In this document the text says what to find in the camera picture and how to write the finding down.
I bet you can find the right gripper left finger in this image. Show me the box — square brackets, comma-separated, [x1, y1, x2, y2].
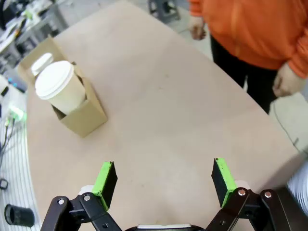
[43, 160, 121, 231]

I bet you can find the grey cluttered workbench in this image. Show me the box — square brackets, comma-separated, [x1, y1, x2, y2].
[0, 0, 70, 57]

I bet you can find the black cylinder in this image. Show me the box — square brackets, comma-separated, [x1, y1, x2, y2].
[4, 204, 35, 228]

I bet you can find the white ribbed stack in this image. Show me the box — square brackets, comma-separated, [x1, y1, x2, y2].
[287, 160, 308, 217]

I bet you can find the thin floor cable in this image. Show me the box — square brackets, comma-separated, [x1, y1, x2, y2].
[268, 100, 308, 154]

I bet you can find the person's right forearm orange sleeve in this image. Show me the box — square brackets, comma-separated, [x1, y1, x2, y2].
[189, 0, 205, 18]

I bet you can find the green lit device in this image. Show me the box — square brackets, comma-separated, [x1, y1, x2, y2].
[5, 105, 27, 127]

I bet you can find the white plastic cup lid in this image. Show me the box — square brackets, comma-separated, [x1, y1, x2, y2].
[34, 60, 75, 101]

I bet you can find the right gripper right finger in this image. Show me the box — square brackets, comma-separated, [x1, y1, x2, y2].
[204, 157, 289, 231]

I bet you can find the grey stool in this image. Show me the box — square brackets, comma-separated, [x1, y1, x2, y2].
[148, 0, 181, 24]

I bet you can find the person in orange jacket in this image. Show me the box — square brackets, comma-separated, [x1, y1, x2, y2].
[189, 0, 308, 114]

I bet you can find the lidded white paper cup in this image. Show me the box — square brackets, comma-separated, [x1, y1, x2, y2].
[30, 52, 54, 77]

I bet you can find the person's right hand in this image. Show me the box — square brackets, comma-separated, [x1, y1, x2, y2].
[188, 15, 207, 41]

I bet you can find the person's left hand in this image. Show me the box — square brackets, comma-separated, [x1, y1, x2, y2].
[272, 63, 308, 97]

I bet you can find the brown cardboard cup carrier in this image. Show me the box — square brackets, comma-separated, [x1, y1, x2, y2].
[18, 37, 108, 138]

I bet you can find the black cable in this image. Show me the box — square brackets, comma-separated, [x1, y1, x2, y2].
[0, 119, 16, 167]

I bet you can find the person's left forearm orange sleeve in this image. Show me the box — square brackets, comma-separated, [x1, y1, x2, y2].
[279, 31, 308, 79]

